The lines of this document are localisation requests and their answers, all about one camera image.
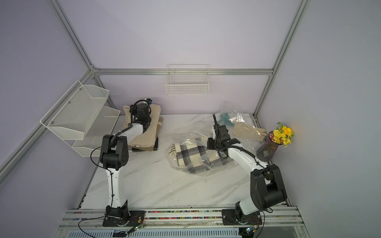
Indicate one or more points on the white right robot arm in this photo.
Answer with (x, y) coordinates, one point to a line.
(266, 183)

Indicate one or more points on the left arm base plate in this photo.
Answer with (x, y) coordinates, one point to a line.
(118, 217)

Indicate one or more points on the small bag with green item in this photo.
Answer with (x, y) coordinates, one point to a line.
(229, 114)

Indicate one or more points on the cream black plaid scarf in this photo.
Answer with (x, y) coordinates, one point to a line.
(196, 159)

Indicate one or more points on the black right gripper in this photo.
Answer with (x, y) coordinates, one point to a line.
(211, 145)

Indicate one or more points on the plain beige knit scarf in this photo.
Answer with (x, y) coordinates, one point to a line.
(147, 140)

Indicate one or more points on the dark glass flower vase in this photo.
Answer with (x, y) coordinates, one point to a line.
(267, 151)

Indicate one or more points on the aluminium frame rails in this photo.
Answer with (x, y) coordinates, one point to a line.
(187, 56)

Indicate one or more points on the clear plastic vacuum bag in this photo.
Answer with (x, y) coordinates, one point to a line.
(202, 130)

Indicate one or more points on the cream knitted gloves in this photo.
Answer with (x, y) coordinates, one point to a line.
(249, 132)

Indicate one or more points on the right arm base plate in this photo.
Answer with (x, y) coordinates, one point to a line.
(233, 217)

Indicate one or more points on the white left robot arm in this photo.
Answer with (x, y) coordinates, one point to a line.
(114, 155)

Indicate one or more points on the white two-tier mesh shelf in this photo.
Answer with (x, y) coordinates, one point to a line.
(81, 118)

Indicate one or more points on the white wire wall basket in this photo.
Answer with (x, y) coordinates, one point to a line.
(187, 79)

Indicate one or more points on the yellow flower bouquet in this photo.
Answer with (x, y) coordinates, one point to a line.
(282, 135)

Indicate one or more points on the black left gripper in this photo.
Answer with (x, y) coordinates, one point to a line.
(133, 110)

